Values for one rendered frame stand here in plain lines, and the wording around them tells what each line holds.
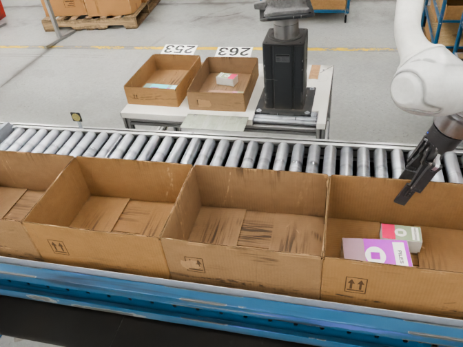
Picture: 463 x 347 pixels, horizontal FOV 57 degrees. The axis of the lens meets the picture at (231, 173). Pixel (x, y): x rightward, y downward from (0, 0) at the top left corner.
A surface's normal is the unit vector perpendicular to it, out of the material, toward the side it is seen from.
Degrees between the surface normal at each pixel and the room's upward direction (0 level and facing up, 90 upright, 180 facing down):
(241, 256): 90
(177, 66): 88
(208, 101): 91
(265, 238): 0
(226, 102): 91
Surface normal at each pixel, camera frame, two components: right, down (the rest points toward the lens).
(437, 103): 0.18, 0.69
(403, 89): -0.83, 0.25
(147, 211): -0.09, -0.77
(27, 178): -0.22, 0.62
